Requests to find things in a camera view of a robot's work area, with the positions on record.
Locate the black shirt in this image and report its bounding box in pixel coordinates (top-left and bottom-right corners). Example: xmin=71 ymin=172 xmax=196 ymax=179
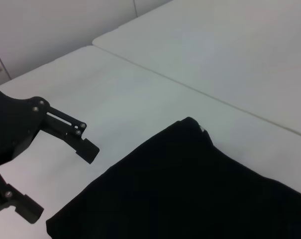
xmin=45 ymin=116 xmax=301 ymax=239

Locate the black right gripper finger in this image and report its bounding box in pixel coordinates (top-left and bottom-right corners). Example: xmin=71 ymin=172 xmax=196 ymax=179
xmin=0 ymin=162 xmax=45 ymax=225
xmin=39 ymin=102 xmax=100 ymax=165

